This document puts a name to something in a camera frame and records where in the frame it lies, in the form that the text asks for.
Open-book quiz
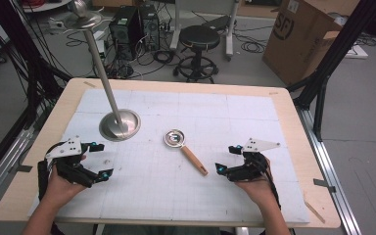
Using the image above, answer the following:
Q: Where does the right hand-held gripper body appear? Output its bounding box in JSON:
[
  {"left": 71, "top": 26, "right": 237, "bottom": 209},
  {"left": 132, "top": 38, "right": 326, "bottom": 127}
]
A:
[{"left": 226, "top": 137, "right": 281, "bottom": 183}]

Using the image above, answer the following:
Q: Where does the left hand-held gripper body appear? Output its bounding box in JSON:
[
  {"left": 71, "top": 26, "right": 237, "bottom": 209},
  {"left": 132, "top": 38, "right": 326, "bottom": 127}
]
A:
[{"left": 45, "top": 136, "right": 94, "bottom": 189}]

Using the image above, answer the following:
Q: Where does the person's right hand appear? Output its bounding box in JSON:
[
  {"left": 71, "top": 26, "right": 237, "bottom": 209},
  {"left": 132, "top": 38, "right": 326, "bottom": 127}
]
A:
[{"left": 234, "top": 156, "right": 277, "bottom": 208}]

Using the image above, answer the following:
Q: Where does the person's left hand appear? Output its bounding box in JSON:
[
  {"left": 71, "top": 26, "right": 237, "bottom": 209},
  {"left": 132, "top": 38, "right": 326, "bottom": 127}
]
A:
[{"left": 41, "top": 154, "right": 88, "bottom": 210}]

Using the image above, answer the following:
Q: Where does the white grid mat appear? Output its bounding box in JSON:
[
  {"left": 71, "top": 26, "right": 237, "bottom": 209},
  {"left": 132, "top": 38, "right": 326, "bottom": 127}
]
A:
[{"left": 27, "top": 88, "right": 310, "bottom": 225}]

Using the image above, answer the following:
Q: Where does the silver metal stand round base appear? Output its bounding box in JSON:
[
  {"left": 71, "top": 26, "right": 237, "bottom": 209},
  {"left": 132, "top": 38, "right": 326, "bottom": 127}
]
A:
[{"left": 63, "top": 0, "right": 142, "bottom": 142}]

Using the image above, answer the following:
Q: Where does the black tape strip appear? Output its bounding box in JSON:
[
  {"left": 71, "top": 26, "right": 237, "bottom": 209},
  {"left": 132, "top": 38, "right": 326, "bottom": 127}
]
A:
[
  {"left": 7, "top": 164, "right": 34, "bottom": 174},
  {"left": 312, "top": 177, "right": 337, "bottom": 194}
]

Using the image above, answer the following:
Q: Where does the thin wooden stick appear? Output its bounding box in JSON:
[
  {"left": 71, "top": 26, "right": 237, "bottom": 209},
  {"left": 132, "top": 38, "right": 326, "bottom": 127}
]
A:
[{"left": 304, "top": 199, "right": 327, "bottom": 225}]

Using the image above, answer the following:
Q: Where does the black round stool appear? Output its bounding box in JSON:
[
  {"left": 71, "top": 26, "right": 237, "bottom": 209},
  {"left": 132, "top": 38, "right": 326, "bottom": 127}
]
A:
[{"left": 172, "top": 24, "right": 221, "bottom": 84}]

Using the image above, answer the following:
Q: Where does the large black computer tower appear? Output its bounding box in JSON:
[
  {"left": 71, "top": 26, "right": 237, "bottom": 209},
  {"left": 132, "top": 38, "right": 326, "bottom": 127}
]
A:
[{"left": 109, "top": 6, "right": 142, "bottom": 62}]

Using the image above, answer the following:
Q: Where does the brown cardboard box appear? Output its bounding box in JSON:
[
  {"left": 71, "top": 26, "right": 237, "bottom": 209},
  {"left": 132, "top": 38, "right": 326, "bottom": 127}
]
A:
[{"left": 261, "top": 0, "right": 362, "bottom": 87}]

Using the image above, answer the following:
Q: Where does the slim black computer tower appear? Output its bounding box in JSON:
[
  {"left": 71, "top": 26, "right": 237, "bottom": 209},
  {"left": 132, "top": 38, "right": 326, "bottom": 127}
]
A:
[{"left": 138, "top": 3, "right": 162, "bottom": 52}]

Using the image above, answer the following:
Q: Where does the white power strip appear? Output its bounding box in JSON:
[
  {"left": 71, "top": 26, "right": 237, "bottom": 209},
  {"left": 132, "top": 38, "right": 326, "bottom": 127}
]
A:
[{"left": 343, "top": 44, "right": 369, "bottom": 61}]

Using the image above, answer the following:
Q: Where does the small metal ladle wooden handle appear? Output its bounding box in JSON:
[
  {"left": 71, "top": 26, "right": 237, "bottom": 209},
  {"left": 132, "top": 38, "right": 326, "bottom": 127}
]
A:
[{"left": 163, "top": 128, "right": 210, "bottom": 177}]

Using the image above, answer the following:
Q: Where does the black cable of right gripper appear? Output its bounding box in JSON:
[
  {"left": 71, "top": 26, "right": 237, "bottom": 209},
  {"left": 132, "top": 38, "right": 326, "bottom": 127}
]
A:
[{"left": 263, "top": 159, "right": 282, "bottom": 211}]

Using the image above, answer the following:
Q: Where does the black strap on left gripper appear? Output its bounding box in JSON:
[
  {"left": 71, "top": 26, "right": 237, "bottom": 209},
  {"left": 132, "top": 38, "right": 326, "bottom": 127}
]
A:
[{"left": 36, "top": 159, "right": 52, "bottom": 202}]

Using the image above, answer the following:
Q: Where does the aluminium rail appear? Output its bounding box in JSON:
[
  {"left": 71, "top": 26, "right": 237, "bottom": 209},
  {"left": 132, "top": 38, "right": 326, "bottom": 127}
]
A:
[
  {"left": 0, "top": 106, "right": 44, "bottom": 214},
  {"left": 298, "top": 107, "right": 362, "bottom": 235}
]

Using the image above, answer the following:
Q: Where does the black metal frame with cables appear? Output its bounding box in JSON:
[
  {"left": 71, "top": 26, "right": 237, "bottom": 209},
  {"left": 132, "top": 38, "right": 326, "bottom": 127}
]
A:
[{"left": 0, "top": 0, "right": 73, "bottom": 131}]

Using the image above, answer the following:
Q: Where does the coiled black floor cable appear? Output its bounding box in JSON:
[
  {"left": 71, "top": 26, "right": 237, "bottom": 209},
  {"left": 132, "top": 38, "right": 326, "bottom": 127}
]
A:
[{"left": 234, "top": 24, "right": 269, "bottom": 55}]

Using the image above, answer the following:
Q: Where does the white metal stand frame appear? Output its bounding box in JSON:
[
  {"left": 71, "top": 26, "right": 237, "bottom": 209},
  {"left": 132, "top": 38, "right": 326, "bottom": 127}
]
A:
[{"left": 168, "top": 0, "right": 242, "bottom": 62}]

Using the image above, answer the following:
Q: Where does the black metal frame strut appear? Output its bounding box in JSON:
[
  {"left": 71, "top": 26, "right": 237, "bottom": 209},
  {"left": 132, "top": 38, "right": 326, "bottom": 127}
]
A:
[{"left": 286, "top": 0, "right": 376, "bottom": 142}]

